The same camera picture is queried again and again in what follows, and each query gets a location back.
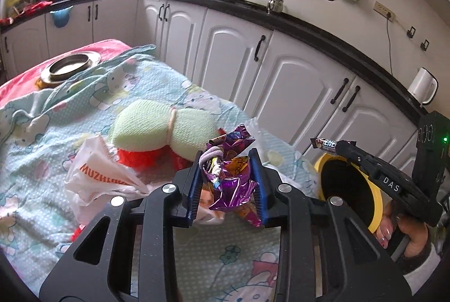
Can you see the blue hanging basin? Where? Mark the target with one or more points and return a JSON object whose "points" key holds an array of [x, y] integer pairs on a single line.
{"points": [[61, 17]]}

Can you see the metal bowl on plate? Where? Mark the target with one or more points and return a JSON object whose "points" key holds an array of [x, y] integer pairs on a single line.
{"points": [[60, 70]]}

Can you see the purple foil snack wrapper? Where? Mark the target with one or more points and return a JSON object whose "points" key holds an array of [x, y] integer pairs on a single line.
{"points": [[228, 184]]}

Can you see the cartoon print bed sheet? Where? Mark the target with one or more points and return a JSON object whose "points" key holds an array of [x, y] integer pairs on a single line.
{"points": [[41, 134]]}

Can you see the black kitchen countertop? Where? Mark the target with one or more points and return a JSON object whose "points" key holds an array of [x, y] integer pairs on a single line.
{"points": [[334, 47]]}

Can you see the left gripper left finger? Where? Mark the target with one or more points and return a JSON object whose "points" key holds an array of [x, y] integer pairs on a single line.
{"points": [[193, 190]]}

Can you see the white electric kettle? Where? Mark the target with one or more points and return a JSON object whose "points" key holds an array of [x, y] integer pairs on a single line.
{"points": [[424, 87]]}

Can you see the red mesh scrubber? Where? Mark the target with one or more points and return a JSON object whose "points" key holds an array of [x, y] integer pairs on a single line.
{"points": [[140, 157]]}

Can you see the steel kettle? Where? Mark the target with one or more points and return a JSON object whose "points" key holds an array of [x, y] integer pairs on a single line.
{"points": [[275, 6]]}

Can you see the yellow rimmed trash bin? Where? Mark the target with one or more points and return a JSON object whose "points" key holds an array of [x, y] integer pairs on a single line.
{"points": [[339, 178]]}

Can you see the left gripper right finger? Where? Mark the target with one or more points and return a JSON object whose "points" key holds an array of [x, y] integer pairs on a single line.
{"points": [[259, 176]]}

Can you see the small candy bar wrapper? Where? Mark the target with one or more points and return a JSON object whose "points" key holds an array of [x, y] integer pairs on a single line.
{"points": [[326, 145]]}

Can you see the white MUZHI plastic bag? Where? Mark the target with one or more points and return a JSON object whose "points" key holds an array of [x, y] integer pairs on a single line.
{"points": [[96, 176]]}

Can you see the green knitted sponge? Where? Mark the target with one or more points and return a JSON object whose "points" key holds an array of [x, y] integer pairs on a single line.
{"points": [[146, 125]]}

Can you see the wall power socket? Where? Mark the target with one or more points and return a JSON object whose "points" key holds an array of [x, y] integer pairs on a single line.
{"points": [[384, 11]]}

